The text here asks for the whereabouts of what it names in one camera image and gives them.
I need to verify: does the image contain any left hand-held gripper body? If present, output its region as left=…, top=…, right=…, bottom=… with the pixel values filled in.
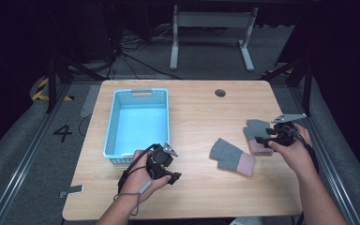
left=145, top=142, right=179, bottom=181

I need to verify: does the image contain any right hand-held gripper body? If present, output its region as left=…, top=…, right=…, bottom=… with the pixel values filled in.
left=270, top=112, right=308, bottom=148

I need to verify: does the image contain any grey and pink sock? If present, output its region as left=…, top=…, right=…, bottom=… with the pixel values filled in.
left=209, top=137, right=258, bottom=178

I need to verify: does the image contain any light blue plastic basket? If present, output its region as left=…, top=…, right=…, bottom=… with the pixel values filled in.
left=102, top=87, right=172, bottom=166

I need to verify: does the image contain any person's right hand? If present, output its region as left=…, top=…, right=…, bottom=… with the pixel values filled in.
left=267, top=123, right=317, bottom=181

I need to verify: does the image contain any person's left hand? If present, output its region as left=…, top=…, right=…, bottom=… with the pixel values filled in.
left=120, top=149, right=172, bottom=204

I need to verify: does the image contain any black metal stand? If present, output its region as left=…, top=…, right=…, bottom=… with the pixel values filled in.
left=262, top=57, right=314, bottom=117
left=44, top=53, right=108, bottom=114

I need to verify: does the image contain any white object at table edge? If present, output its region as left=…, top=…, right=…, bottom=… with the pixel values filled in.
left=230, top=217, right=259, bottom=225

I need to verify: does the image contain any grey tape strip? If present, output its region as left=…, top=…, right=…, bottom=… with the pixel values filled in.
left=57, top=184, right=85, bottom=200

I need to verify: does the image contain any yellow black hazard tape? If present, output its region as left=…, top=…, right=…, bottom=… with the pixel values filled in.
left=31, top=77, right=75, bottom=102

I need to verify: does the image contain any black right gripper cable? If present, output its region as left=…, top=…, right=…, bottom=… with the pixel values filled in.
left=290, top=127, right=321, bottom=174

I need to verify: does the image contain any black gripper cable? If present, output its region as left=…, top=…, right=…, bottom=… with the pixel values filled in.
left=117, top=142, right=158, bottom=193
left=290, top=127, right=321, bottom=174

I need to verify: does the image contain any grey wrist strap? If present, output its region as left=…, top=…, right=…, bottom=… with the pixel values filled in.
left=113, top=180, right=153, bottom=217

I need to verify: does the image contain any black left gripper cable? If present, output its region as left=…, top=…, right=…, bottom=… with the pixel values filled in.
left=117, top=142, right=158, bottom=193

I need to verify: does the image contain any grey metal floor rail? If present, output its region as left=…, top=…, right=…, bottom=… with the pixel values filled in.
left=0, top=83, right=73, bottom=225
left=288, top=87, right=360, bottom=225

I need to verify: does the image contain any thin black cable loop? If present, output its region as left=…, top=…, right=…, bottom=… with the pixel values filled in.
left=78, top=113, right=94, bottom=138

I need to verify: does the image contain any tangle of black floor cables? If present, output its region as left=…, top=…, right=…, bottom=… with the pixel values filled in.
left=106, top=23, right=183, bottom=81

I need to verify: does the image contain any white metal desk frame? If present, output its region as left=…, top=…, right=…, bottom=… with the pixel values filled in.
left=169, top=4, right=260, bottom=72

